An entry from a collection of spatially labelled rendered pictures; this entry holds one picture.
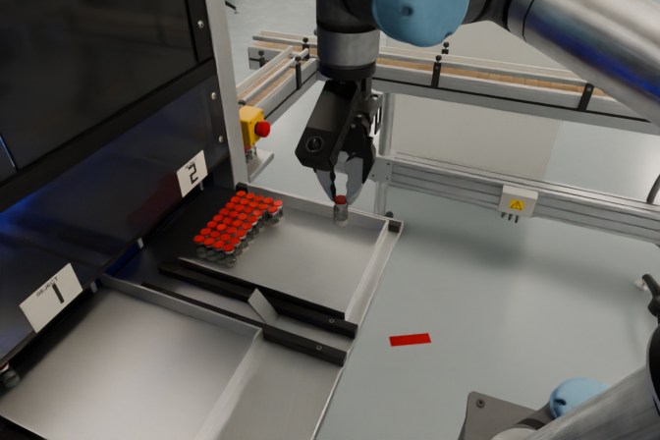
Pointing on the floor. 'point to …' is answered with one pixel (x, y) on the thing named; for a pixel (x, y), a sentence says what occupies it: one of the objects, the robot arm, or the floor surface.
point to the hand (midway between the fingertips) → (339, 197)
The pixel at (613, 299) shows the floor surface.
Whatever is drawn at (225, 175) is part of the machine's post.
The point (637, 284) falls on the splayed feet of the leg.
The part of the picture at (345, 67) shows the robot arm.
